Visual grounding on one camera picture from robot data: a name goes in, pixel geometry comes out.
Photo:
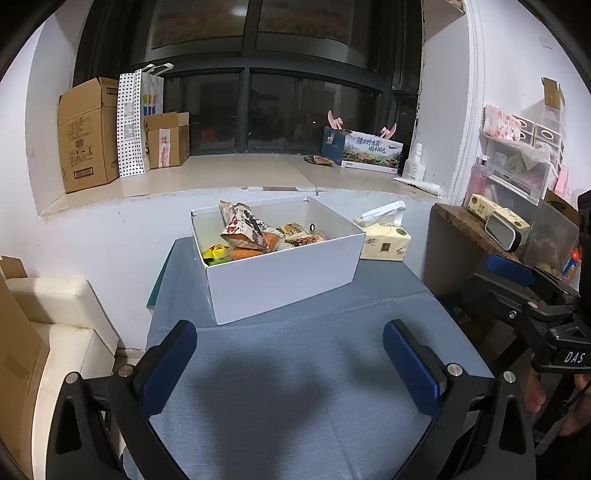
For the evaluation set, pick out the small open cardboard box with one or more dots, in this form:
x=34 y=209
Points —
x=168 y=143

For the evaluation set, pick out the orange sausage packet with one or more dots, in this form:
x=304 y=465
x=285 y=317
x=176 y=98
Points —
x=247 y=254

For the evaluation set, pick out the white cardboard box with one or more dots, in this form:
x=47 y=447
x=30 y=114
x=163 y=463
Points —
x=281 y=281

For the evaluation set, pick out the pink floral pouch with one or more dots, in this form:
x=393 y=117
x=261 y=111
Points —
x=501 y=122

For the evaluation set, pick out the blue tablecloth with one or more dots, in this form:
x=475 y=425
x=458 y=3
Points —
x=300 y=406

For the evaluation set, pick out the wooden side table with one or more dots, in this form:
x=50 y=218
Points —
x=455 y=226

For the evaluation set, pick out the clear plastic container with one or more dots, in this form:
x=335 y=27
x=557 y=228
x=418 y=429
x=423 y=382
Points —
x=551 y=235

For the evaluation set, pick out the tiny cardboard box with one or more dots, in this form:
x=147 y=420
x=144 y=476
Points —
x=551 y=94

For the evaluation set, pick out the white plastic bottle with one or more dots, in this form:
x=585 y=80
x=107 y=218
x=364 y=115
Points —
x=414 y=166

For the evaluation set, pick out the orange white illustrated snack packet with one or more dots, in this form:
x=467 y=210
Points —
x=242 y=226

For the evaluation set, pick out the white alarm clock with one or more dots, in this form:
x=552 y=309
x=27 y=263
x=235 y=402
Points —
x=501 y=233

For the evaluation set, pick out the person's right hand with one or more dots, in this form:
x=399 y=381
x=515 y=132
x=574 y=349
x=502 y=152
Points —
x=535 y=392

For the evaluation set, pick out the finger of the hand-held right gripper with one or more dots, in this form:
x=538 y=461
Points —
x=508 y=270
x=489 y=290

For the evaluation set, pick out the clear drawer organizer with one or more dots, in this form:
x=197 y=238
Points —
x=512 y=170

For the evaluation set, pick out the polka dot paper bag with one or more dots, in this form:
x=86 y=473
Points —
x=131 y=134

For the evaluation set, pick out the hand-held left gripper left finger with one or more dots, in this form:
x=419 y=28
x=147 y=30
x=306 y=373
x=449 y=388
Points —
x=170 y=364

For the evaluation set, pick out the pink hair clip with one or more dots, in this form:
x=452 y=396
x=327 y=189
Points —
x=388 y=131
x=334 y=120

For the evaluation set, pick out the flat brown cardboard sheet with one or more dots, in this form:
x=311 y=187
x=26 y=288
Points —
x=18 y=360

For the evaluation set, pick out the white leather sofa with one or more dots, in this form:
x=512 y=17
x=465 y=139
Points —
x=69 y=350

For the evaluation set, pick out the large brown cardboard box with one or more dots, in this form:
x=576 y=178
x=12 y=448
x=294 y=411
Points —
x=87 y=138

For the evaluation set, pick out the dark blue box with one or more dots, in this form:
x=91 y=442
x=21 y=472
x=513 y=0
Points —
x=332 y=144

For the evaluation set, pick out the yellow green tissue pack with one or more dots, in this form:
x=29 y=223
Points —
x=482 y=205

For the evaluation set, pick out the cream tissue pack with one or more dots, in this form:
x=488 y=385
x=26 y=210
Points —
x=385 y=242

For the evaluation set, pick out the landscape printed box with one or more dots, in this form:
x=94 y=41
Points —
x=371 y=151

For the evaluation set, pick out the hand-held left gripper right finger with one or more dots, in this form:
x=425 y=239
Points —
x=411 y=369

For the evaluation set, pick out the small beige cartoon snack packet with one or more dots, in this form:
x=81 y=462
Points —
x=302 y=233

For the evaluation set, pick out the white tube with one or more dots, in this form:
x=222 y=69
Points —
x=418 y=184

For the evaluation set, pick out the yellow snack pouch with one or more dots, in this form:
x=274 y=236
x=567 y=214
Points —
x=214 y=251

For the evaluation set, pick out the brown flat packet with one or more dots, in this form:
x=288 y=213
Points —
x=321 y=160

